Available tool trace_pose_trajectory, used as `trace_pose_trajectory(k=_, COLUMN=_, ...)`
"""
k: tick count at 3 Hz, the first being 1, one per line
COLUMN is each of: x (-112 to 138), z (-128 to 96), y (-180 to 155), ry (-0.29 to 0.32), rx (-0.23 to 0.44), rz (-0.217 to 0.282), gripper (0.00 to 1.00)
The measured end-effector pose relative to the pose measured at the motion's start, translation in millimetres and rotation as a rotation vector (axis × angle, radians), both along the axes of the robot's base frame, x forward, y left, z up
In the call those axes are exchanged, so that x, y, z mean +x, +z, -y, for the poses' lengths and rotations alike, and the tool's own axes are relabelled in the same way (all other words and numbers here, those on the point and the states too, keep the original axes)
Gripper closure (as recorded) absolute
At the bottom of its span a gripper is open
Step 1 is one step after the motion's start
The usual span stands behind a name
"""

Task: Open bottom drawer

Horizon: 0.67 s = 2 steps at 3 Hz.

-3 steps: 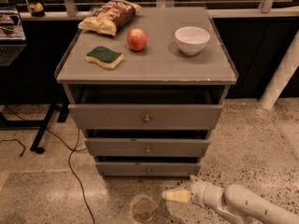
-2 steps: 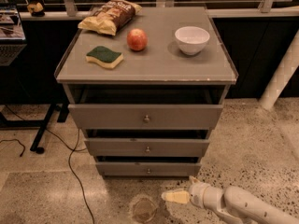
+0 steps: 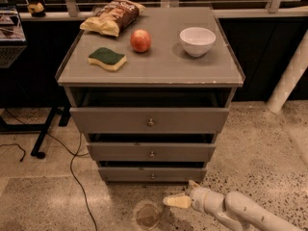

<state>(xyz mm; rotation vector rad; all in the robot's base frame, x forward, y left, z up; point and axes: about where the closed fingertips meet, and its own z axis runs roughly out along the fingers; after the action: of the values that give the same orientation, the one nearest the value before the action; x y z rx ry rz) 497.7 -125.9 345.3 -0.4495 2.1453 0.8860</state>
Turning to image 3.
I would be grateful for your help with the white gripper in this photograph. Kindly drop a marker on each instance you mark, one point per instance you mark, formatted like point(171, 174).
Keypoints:
point(201, 199)

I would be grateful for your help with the grey bottom drawer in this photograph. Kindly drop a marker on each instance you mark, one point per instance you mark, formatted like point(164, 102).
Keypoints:
point(160, 172)

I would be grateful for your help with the grey drawer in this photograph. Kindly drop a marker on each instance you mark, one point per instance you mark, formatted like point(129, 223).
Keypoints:
point(149, 112)
point(155, 148)
point(160, 172)

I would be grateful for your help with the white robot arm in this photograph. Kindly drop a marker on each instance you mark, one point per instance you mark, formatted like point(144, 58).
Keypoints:
point(234, 210)

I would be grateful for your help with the grey middle drawer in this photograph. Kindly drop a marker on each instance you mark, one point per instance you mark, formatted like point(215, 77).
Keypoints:
point(155, 148)

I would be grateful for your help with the grey drawer cabinet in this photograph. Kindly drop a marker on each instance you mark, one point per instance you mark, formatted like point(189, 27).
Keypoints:
point(164, 67)

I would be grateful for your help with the grey top drawer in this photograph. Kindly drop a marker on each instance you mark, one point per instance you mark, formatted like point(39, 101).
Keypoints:
point(149, 112)

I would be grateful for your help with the white ceramic bowl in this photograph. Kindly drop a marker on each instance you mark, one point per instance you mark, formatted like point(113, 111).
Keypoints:
point(197, 41)

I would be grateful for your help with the white diagonal pipe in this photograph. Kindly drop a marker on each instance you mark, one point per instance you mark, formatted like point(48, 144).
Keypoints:
point(290, 77)

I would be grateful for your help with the red apple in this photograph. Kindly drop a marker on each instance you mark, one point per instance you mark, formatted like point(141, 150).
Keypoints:
point(140, 41)

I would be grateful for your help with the green yellow sponge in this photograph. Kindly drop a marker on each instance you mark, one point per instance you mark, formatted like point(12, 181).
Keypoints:
point(107, 59)

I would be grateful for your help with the brown yellow chip bag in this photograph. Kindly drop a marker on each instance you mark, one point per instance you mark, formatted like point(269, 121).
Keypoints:
point(113, 18)

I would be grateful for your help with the metal railing ledge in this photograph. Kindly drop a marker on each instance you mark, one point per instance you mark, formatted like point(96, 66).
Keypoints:
point(64, 15)

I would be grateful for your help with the black desk with laptop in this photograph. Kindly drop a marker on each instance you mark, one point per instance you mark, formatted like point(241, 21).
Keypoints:
point(30, 55)

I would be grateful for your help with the yellow black object on ledge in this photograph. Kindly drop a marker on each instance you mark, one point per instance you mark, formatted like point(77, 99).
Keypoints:
point(36, 9)

